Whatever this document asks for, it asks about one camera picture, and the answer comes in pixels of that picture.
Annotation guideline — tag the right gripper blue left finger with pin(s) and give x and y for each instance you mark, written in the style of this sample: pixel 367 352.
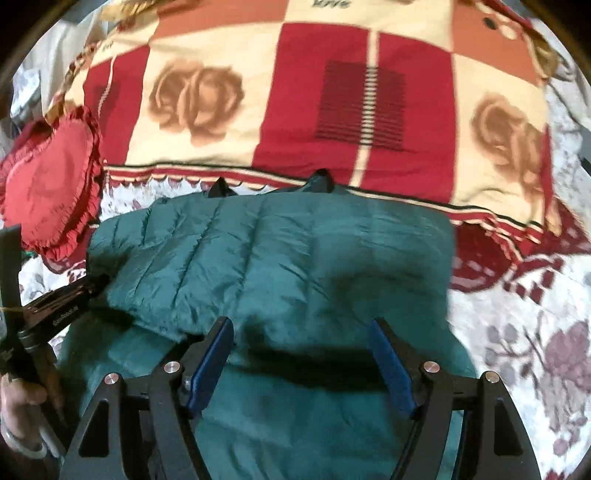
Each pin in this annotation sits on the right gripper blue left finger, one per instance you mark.
pixel 142 427

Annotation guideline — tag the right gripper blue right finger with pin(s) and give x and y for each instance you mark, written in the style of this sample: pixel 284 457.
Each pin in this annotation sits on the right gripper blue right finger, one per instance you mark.
pixel 493 443

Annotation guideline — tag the green quilted puffer jacket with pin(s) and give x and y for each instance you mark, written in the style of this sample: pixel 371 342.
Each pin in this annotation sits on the green quilted puffer jacket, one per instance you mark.
pixel 301 274

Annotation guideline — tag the person's left hand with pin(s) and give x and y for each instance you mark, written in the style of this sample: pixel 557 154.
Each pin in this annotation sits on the person's left hand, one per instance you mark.
pixel 19 427

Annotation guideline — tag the floral white red bedspread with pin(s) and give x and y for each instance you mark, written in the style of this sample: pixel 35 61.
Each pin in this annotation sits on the floral white red bedspread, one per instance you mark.
pixel 521 308

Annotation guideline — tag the red heart-shaped ruffled pillow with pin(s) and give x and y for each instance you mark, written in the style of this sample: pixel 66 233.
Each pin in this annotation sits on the red heart-shaped ruffled pillow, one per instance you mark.
pixel 51 183

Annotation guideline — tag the red cream rose checkered blanket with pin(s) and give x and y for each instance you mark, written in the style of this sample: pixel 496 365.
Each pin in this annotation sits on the red cream rose checkered blanket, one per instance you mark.
pixel 440 102

